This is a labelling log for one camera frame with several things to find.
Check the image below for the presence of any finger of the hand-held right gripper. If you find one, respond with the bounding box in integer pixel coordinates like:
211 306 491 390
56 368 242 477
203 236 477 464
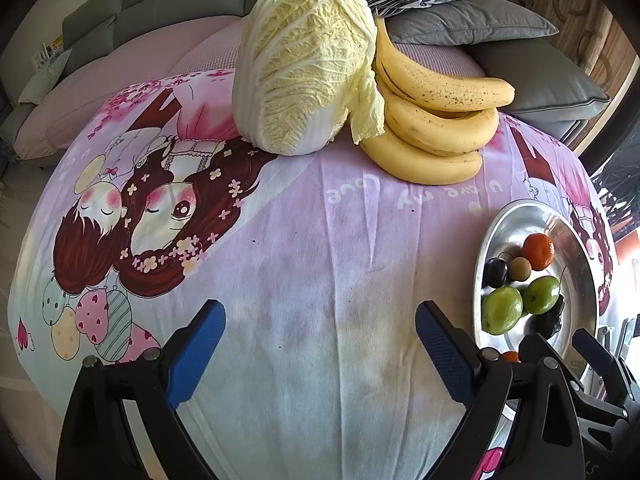
572 329 632 411
520 332 586 398

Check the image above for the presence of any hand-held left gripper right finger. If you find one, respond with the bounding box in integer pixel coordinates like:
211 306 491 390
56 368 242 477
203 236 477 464
415 301 586 480

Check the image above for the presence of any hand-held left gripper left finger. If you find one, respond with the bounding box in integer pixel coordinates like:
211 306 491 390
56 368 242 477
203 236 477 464
56 300 227 480

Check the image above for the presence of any dark cherry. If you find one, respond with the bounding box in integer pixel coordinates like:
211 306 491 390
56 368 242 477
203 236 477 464
483 257 511 288
530 295 566 338

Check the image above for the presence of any green jujube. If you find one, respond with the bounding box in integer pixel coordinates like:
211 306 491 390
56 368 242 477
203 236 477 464
481 287 524 335
523 276 561 315

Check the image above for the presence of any round metal plate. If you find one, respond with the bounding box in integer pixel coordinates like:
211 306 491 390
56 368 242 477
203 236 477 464
472 199 601 376

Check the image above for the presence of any printed cartoon blanket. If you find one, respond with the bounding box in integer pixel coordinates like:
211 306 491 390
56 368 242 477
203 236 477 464
7 67 621 480

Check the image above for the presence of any dark metal rack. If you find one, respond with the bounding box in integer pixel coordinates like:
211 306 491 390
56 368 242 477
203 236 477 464
590 155 640 231

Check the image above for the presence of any napa cabbage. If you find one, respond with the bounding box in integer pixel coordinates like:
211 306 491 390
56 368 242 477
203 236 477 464
231 0 387 155

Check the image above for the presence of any grey fabric pillow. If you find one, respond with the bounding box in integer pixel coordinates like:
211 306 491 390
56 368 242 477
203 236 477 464
385 0 560 48

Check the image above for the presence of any stack of books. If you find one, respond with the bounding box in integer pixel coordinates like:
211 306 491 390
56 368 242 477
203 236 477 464
35 35 66 68

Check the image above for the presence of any grey metal frame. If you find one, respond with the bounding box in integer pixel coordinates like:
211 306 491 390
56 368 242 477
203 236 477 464
595 322 638 361

